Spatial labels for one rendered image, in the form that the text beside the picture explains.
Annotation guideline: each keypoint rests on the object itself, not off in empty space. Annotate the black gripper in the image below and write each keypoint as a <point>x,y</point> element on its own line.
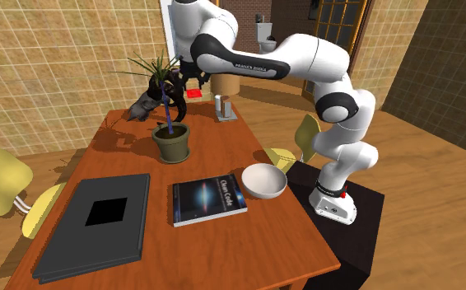
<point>189,68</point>

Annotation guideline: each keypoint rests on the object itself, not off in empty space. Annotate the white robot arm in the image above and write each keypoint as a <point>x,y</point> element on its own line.
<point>317,56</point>

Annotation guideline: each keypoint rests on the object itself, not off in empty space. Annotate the small red flat block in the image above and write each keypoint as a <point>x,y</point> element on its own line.
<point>195,93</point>

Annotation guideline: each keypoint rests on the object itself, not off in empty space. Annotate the dark horned animal skull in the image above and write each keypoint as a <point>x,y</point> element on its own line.
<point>144,106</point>

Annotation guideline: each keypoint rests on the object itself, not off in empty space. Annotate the plant in green pot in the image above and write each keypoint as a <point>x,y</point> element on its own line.
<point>172,146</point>

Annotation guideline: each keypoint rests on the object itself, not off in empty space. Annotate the white toilet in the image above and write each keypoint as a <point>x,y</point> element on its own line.
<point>264,32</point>

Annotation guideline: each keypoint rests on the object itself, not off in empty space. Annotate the book with galaxy cover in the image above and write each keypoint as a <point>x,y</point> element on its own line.
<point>209,199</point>

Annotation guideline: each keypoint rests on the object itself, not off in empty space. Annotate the white bowl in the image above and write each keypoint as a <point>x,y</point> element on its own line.
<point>263,180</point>

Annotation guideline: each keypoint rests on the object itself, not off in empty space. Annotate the yellow chair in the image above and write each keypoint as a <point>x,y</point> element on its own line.
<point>307,134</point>
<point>0,182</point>

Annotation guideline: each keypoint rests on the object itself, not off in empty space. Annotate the wooden door with glass panes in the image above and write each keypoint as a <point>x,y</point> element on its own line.
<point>339,24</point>

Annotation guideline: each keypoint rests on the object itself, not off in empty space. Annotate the brown wooden table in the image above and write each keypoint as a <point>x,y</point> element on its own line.
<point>225,249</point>

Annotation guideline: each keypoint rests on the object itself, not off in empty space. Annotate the dark grey closed laptop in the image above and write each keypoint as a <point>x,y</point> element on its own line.
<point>80,241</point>

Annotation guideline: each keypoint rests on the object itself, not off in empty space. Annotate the black robot stand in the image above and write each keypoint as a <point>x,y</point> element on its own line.
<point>349,245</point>

